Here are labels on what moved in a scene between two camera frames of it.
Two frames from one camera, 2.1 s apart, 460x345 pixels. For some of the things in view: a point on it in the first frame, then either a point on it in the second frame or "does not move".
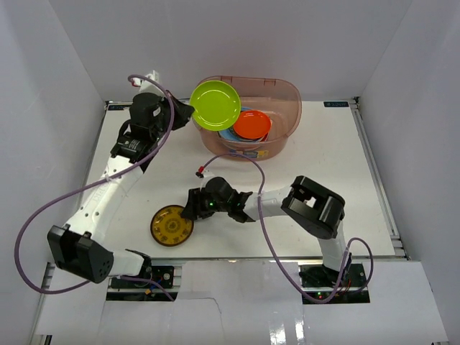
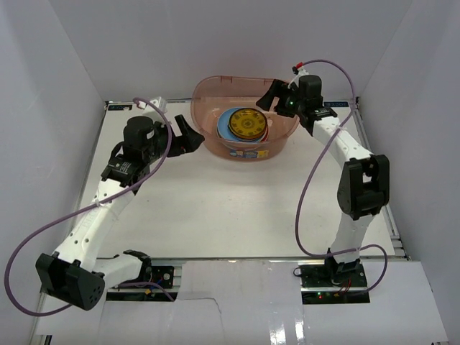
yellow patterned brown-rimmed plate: [168, 227] -> [248, 123]
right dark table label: [336, 103] does not move
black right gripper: [195, 207] -> [278, 89]
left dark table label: [117, 107] does not move
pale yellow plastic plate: [242, 146] does not move
